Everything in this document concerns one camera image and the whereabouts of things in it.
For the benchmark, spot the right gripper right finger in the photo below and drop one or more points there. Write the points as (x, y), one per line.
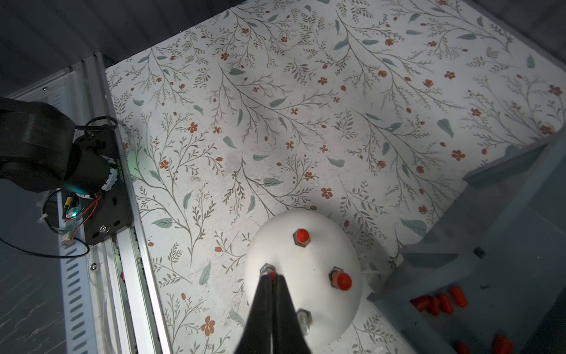
(287, 333)

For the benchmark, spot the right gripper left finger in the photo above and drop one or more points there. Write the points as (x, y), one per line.
(257, 334)

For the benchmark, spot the grey plastic parts bin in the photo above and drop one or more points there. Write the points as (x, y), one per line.
(490, 273)

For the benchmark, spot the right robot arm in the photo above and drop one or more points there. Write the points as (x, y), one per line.
(42, 149)

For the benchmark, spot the white dome with screws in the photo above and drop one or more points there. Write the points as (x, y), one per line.
(307, 270)

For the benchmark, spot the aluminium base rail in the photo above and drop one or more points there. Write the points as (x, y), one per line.
(76, 275)

